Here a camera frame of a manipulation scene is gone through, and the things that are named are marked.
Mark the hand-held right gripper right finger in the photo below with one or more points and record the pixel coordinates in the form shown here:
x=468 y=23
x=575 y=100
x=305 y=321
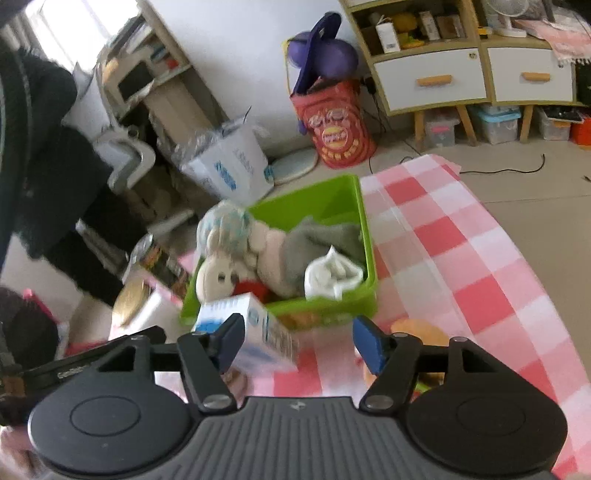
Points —
x=369 y=346

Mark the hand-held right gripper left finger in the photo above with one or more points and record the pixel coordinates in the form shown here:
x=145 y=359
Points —
x=231 y=341

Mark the burger plush toy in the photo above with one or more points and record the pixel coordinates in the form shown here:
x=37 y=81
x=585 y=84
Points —
x=420 y=330

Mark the white sock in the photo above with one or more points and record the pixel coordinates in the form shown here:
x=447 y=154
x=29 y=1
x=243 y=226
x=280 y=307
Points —
x=328 y=277

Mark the rabbit doll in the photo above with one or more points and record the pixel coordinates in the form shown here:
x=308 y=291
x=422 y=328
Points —
x=272 y=244

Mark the grey towel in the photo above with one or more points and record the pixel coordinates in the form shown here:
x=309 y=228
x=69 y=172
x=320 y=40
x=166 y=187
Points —
x=318 y=240

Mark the green plastic bin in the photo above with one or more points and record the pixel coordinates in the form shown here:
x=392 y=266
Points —
x=341 y=198

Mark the white blue milk carton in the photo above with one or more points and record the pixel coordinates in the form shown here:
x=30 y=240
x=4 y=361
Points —
x=263 y=332

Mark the black yellow tin can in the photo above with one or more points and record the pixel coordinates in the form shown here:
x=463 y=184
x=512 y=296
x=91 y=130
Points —
x=152 y=258

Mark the white plastic bag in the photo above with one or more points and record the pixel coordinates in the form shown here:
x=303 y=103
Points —
x=231 y=161

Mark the white round fan base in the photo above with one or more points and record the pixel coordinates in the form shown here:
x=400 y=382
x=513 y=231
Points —
x=295 y=162

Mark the red printed bucket bag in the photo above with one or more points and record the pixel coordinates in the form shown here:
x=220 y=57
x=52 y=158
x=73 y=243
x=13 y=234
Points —
x=337 y=129

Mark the clear storage box pink contents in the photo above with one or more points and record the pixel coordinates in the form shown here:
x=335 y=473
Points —
x=441 y=128

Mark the clear storage box blue lid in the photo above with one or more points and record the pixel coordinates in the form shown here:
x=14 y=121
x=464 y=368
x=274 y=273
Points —
x=496 y=123

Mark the white tall cabinet drawer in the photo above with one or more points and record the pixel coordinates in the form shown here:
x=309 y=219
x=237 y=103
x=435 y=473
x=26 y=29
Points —
x=431 y=81

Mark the wooden shelf unit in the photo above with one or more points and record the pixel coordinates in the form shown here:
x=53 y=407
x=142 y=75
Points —
x=152 y=69

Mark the purple ball toy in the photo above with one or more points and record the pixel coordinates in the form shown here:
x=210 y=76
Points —
x=337 y=57

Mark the red box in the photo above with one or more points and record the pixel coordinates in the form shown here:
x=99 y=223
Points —
x=582 y=130

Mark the tall wooden cabinet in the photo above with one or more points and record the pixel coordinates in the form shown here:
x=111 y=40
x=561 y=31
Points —
x=429 y=46

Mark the white box on shelf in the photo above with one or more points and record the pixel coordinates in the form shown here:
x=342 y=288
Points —
x=388 y=36

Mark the low wooden cabinet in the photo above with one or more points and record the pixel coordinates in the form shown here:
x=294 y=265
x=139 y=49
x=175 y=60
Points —
x=531 y=74

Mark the white low cabinet drawer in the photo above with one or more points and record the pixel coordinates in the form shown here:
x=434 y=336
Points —
x=531 y=74

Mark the small white desk fan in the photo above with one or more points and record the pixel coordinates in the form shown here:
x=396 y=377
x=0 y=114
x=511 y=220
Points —
x=505 y=16

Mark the pink patterned cloth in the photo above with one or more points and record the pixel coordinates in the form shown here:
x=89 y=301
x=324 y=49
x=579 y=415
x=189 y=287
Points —
x=558 y=39

